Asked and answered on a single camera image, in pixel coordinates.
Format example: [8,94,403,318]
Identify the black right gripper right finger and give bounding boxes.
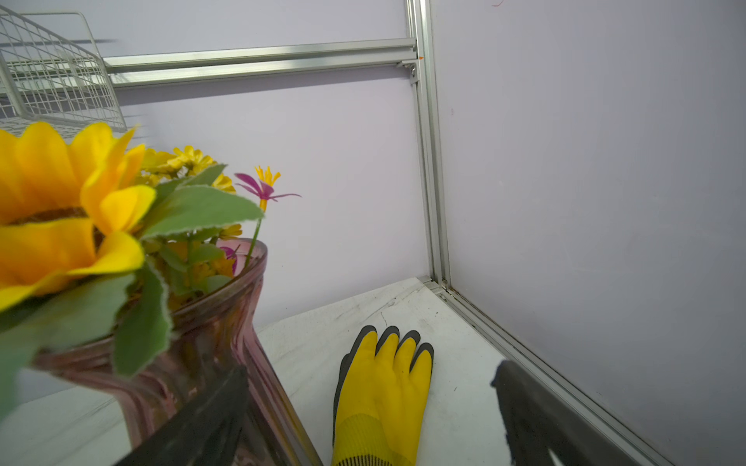
[492,360,636,466]

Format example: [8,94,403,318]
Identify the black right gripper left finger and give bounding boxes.
[119,367,249,466]

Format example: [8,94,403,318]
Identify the purple ribbed glass vase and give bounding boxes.
[33,239,321,465]

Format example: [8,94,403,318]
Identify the yellow black work glove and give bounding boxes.
[331,325,434,465]

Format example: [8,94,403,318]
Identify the artificial sunflower bouquet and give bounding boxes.
[1,122,281,416]

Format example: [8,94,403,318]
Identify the aluminium frame rails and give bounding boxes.
[105,1,664,465]

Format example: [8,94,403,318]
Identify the white wire wall basket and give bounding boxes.
[1,6,127,139]

